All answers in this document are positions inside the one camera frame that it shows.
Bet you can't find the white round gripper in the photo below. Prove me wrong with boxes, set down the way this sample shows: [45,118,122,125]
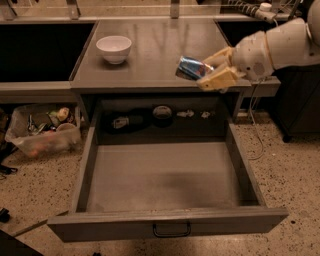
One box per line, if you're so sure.
[196,31,274,91]

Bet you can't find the blue silver redbull can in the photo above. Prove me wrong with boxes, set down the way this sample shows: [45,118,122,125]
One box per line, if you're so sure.
[175,56,214,81]

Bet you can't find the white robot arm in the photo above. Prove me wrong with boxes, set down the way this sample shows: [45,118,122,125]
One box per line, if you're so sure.
[196,0,320,91]

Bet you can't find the grey open top drawer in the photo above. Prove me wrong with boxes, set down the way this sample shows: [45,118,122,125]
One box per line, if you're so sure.
[47,96,290,243]

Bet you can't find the crumpled white paper right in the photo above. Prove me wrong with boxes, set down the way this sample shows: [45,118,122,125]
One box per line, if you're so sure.
[201,111,216,119]

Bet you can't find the crumpled white paper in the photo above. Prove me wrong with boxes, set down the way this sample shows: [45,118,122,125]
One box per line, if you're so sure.
[176,109,194,118]
[201,111,216,119]

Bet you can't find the crumpled white paper left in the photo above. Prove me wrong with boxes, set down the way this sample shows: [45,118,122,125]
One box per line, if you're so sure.
[176,109,194,118]

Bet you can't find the white power strip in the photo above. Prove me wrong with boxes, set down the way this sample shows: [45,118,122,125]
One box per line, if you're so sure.
[228,0,277,23]

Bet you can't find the black tape roll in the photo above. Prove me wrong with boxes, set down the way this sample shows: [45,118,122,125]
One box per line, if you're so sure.
[152,105,173,128]

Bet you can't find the grey cabinet counter unit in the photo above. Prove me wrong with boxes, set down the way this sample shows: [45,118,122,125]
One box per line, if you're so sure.
[68,18,253,123]

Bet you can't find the white ceramic bowl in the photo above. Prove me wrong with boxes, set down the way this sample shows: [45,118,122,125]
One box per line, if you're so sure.
[96,36,132,64]

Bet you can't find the black cloth with label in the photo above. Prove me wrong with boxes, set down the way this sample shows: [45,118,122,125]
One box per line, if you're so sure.
[100,108,152,134]

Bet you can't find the clear plastic storage bin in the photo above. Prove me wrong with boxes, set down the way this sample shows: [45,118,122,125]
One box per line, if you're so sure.
[5,103,81,157]

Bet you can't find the white hanging cable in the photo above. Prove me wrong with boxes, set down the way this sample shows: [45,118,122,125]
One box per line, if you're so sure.
[247,78,266,161]

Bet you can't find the black drawer handle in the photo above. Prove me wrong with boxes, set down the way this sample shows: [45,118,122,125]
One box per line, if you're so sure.
[152,223,191,238]

